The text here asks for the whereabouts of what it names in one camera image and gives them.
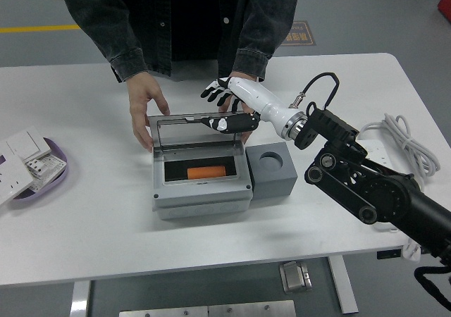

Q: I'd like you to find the silver metal floor box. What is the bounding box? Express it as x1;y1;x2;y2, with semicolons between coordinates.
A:
279;260;313;292

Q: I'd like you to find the white switch panel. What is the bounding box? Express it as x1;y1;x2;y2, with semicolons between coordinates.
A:
5;126;52;163

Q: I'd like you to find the person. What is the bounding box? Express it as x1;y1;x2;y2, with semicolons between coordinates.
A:
54;0;303;84

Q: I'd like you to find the brown floor sign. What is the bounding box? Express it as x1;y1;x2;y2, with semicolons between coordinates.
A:
280;20;317;46

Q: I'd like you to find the orange cylinder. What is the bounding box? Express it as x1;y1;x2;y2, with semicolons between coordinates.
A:
186;167;226;180

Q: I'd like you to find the white socket panel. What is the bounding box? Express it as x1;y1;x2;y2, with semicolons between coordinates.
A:
0;154;36;207

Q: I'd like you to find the purple tray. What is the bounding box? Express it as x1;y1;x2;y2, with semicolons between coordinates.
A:
8;137;69;210

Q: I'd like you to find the grey metal base plate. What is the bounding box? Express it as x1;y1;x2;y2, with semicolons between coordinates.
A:
118;299;297;317

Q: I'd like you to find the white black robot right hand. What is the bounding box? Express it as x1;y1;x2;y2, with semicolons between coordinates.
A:
199;77;304;139

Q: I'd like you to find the white table leg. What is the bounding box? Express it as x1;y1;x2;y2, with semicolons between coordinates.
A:
69;280;92;317
326;255;359;314

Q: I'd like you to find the person's left hand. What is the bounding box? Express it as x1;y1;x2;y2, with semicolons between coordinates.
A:
217;70;264;145

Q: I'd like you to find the white coiled power cord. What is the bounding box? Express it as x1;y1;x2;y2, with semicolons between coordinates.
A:
357;112;441;261

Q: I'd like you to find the grey box with clear lid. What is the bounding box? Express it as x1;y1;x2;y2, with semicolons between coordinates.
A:
146;111;254;221

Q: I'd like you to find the grey cube with round hole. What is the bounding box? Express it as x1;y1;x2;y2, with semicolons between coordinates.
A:
245;141;299;200

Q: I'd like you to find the yellow floor tape line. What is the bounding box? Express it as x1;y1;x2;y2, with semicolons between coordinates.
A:
0;23;81;35

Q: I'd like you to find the person's right hand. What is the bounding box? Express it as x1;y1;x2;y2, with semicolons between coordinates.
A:
127;73;171;153

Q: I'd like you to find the white socket module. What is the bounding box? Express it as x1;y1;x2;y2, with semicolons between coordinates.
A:
23;154;68;193

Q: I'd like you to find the black table control panel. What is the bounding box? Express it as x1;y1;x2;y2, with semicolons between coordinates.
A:
376;249;403;261

